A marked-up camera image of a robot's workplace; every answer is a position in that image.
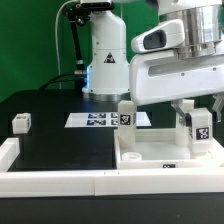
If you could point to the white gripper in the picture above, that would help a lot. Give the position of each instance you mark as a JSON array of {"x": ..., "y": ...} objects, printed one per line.
[{"x": 166, "y": 69}]

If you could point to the white square tabletop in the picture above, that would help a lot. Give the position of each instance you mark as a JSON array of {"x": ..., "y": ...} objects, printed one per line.
[{"x": 156, "y": 149}]

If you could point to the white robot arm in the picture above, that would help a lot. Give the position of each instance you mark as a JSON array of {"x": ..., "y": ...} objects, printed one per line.
[{"x": 109, "y": 71}]

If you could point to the white U-shaped obstacle fence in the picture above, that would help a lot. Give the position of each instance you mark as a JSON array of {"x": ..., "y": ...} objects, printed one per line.
[{"x": 103, "y": 182}]

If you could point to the white marker tag sheet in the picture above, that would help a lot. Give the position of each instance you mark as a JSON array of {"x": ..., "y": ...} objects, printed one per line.
[{"x": 104, "y": 119}]

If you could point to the black camera on mount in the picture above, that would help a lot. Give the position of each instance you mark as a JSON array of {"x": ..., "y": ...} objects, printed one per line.
[{"x": 96, "y": 4}]

